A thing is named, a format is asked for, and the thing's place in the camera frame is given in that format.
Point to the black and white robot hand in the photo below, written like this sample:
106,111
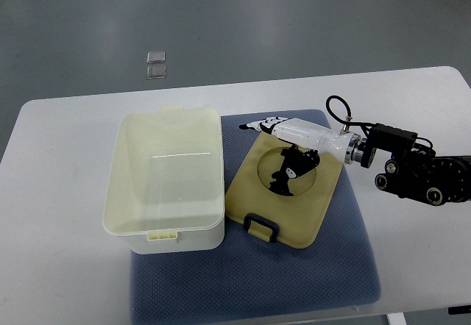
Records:
308,141

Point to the yellow storage box lid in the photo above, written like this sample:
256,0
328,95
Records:
293,220

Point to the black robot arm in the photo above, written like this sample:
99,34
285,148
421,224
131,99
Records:
414,170

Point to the white storage box base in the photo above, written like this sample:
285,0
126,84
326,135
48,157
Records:
166,187

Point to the blue-grey mesh cushion mat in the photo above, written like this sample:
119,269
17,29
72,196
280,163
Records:
245,277

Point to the lower metal floor plate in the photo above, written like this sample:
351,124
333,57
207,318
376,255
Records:
157,71

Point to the metal floor plate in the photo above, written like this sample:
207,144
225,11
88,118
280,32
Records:
156,57
157,71

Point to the upper metal floor plate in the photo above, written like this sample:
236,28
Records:
156,57

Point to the white table leg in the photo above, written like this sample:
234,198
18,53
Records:
396,318

